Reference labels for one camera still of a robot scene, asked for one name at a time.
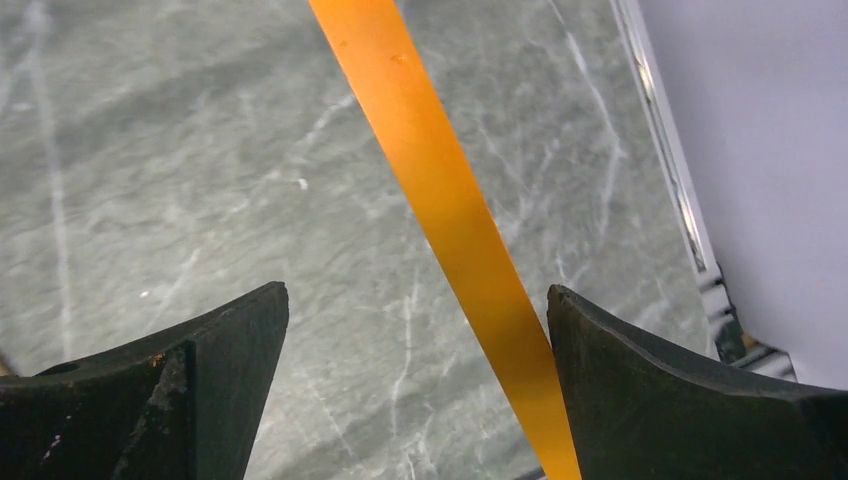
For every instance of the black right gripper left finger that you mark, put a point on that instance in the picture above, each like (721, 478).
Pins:
(182, 403)

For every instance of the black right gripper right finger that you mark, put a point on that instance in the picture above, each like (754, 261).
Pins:
(641, 407)

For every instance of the orange picture frame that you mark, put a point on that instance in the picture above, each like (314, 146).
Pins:
(384, 69)

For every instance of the aluminium table edge rail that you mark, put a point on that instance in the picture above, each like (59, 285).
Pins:
(732, 344)

